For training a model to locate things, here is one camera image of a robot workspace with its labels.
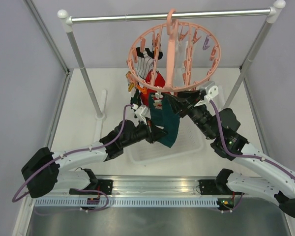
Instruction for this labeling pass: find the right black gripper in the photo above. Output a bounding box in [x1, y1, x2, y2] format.
[164, 88, 216, 139]

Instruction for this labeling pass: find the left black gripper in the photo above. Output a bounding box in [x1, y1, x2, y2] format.
[122, 117, 168, 148]

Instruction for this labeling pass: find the teal sock front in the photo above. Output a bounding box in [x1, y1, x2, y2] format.
[159, 107, 180, 148]

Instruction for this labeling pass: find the teal reindeer sock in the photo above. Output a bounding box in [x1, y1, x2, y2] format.
[148, 93, 170, 127]

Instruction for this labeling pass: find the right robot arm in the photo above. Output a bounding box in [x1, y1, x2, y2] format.
[166, 91, 295, 218]

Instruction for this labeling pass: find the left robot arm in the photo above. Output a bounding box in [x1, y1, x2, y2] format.
[21, 118, 168, 199]

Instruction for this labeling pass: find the pink round clip hanger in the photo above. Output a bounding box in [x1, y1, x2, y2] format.
[126, 20, 221, 93]

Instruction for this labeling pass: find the white plastic basket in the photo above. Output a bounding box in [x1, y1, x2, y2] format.
[124, 117, 204, 164]

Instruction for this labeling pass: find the red sock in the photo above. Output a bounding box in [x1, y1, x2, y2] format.
[140, 70, 165, 106]

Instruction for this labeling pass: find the green patterned sock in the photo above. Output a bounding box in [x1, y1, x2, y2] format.
[130, 89, 142, 106]

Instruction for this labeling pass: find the purple clothes peg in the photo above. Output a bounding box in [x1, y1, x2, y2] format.
[202, 35, 210, 51]

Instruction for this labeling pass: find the black white striped sock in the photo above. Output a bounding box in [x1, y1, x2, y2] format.
[136, 47, 155, 80]

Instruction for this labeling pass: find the metal clothes rack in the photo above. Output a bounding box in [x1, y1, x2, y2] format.
[58, 0, 286, 120]

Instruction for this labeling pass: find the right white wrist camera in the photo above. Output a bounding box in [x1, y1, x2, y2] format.
[197, 81, 219, 106]

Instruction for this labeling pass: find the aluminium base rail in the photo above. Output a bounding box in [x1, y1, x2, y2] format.
[97, 175, 215, 197]

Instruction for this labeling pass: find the white slotted cable duct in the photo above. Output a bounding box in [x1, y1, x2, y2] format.
[35, 197, 219, 207]

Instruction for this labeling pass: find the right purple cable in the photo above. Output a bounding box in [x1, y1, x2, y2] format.
[210, 100, 295, 184]

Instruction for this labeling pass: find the purple cable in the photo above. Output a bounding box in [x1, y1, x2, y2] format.
[210, 100, 295, 184]
[12, 104, 135, 217]

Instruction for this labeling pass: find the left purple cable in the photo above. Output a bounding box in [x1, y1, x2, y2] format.
[12, 104, 135, 217]

